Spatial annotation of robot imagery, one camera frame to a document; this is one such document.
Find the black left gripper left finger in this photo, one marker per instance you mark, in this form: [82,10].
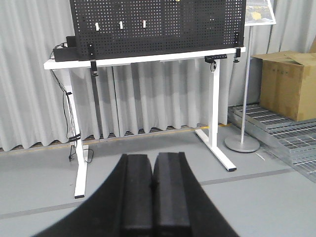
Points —
[121,207]

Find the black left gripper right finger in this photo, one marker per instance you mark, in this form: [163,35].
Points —
[181,206]

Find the white standing desk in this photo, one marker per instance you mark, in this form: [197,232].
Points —
[210,141]

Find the white curtain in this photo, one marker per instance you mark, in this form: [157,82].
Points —
[121,99]

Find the metal grating platform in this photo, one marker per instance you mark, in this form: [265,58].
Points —
[293,142]

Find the desk height control panel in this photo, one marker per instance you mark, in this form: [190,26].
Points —
[212,60]

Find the black box on desk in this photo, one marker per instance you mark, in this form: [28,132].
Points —
[67,51]

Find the cardboard box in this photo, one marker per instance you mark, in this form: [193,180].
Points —
[288,85]

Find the left black pegboard clamp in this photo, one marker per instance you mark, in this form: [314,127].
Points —
[91,52]

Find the black pegboard clamp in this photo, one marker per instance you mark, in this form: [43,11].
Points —
[237,47]
[91,52]

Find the right black pegboard clamp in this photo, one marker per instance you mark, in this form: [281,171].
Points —
[237,47]

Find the black perforated pegboard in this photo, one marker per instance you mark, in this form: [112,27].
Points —
[173,26]

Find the sign stand with poster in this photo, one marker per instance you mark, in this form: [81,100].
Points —
[257,13]

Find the left white toggle switch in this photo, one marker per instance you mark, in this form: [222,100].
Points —
[97,26]

